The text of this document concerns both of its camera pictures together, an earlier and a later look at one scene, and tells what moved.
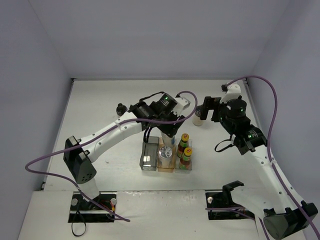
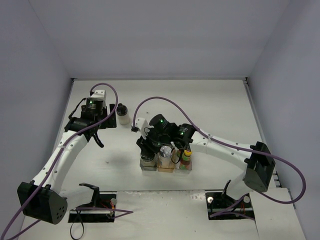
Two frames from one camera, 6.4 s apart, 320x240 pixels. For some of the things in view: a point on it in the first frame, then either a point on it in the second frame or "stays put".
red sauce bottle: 185,162 stays put
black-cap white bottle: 121,109 stays put
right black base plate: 224,199 stays put
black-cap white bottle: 196,120 to 147,158
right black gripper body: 213,108 to 144,145
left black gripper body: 171,122 to 107,120
